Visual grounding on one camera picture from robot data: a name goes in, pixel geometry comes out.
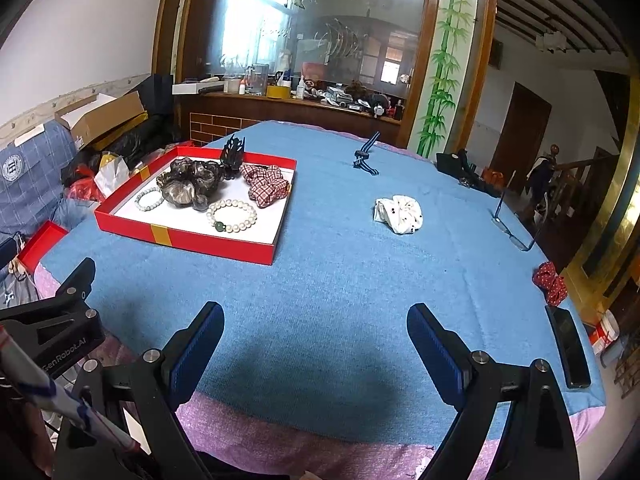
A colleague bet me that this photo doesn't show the blue frame eyeglasses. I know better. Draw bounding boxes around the blue frame eyeglasses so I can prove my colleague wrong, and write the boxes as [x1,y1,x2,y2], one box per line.
[491,171,549,252]

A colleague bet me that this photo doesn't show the red plaid scrunchie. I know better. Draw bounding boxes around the red plaid scrunchie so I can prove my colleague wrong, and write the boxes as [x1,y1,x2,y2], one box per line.
[240,164,291,209]

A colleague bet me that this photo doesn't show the grey organza scrunchie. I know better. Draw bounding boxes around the grey organza scrunchie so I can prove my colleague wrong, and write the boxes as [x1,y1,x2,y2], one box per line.
[156,157,222,212]

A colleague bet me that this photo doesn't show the white red plastic bucket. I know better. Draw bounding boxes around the white red plastic bucket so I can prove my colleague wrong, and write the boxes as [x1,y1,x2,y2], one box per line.
[589,310,620,356]

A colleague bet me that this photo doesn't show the cardboard box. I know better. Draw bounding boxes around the cardboard box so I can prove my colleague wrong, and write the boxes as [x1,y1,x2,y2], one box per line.
[54,91,144,151]

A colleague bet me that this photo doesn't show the red polka dot scrunchie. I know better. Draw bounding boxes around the red polka dot scrunchie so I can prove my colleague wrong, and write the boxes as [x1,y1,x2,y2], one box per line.
[532,261,568,308]

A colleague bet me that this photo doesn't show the black smartphone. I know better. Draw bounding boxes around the black smartphone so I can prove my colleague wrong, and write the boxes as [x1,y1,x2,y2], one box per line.
[546,306,591,389]

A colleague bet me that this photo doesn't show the white pearl bracelet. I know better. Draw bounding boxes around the white pearl bracelet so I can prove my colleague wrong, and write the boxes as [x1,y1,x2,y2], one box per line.
[206,198,260,235]

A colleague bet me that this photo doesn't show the white dotted scrunchie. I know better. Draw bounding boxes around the white dotted scrunchie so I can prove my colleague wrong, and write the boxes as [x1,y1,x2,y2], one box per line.
[373,195,423,235]

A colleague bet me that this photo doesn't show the blue table cloth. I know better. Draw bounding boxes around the blue table cloth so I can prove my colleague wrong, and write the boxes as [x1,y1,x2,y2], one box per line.
[34,119,608,449]

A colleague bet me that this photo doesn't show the blue striped watch strap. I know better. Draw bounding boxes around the blue striped watch strap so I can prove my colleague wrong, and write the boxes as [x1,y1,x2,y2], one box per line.
[352,130,382,177]

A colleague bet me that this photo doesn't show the red gift box tray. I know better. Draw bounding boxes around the red gift box tray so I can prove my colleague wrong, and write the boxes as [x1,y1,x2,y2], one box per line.
[96,142,296,264]

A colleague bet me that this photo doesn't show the red box lid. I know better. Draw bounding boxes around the red box lid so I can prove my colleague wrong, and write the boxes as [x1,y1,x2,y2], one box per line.
[17,220,68,274]

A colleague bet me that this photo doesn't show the pale jade bead bracelet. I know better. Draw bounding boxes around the pale jade bead bracelet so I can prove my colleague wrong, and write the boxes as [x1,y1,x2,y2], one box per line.
[134,186,166,213]

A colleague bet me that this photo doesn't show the black cloth bundle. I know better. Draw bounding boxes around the black cloth bundle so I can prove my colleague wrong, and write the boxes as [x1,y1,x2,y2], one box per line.
[436,148,501,198]

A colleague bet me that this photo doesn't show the brown beaded hair claw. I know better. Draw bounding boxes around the brown beaded hair claw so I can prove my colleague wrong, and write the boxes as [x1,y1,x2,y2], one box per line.
[219,134,245,180]

